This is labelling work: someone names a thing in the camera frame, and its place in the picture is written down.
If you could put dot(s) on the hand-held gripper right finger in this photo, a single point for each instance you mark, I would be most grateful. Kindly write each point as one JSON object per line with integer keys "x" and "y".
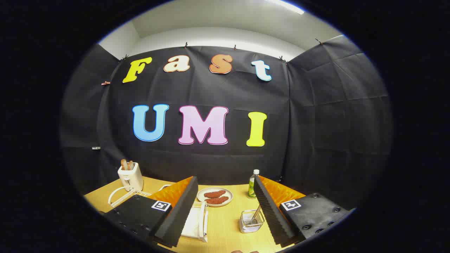
{"x": 272, "y": 214}

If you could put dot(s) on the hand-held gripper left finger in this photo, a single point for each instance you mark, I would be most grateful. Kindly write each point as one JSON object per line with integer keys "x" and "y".
{"x": 181, "y": 211}

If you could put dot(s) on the white plate with meat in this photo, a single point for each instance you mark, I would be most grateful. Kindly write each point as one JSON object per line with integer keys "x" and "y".
{"x": 230, "y": 195}

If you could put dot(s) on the green label drink bottle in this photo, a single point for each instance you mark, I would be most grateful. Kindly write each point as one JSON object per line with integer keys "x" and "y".
{"x": 251, "y": 186}

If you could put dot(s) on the red meat slice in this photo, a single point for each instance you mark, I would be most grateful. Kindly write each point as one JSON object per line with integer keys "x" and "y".
{"x": 217, "y": 200}
{"x": 214, "y": 194}

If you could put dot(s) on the white toaster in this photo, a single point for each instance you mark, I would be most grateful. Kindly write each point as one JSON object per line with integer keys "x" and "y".
{"x": 130, "y": 179}

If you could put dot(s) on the toasted bread slice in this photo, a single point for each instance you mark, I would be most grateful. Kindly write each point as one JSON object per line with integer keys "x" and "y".
{"x": 130, "y": 165}
{"x": 123, "y": 164}

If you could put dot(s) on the black backdrop cloth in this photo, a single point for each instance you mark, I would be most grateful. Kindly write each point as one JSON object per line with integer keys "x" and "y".
{"x": 309, "y": 123}

